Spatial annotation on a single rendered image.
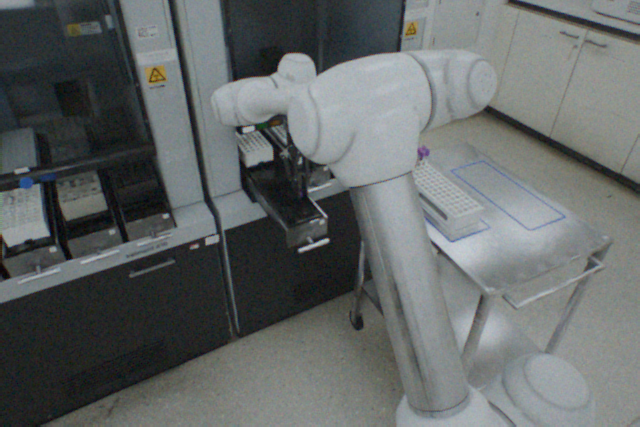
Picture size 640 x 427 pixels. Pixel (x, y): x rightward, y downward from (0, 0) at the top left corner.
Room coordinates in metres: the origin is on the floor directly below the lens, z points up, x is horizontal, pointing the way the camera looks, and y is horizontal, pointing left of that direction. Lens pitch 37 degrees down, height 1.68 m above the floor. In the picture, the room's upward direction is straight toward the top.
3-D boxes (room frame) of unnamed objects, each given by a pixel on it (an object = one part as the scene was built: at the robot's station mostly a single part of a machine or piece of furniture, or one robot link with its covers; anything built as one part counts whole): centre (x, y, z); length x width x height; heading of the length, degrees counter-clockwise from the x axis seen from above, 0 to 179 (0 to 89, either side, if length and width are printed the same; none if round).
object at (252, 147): (1.47, 0.27, 0.83); 0.30 x 0.10 x 0.06; 29
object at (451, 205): (1.12, -0.35, 0.85); 0.30 x 0.10 x 0.06; 27
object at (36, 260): (1.19, 0.93, 0.78); 0.73 x 0.14 x 0.09; 29
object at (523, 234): (1.12, -0.49, 0.41); 0.67 x 0.46 x 0.82; 27
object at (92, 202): (1.06, 0.68, 0.85); 0.12 x 0.02 x 0.06; 120
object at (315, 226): (1.31, 0.19, 0.78); 0.73 x 0.14 x 0.09; 29
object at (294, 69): (1.16, 0.07, 1.18); 0.13 x 0.11 x 0.16; 120
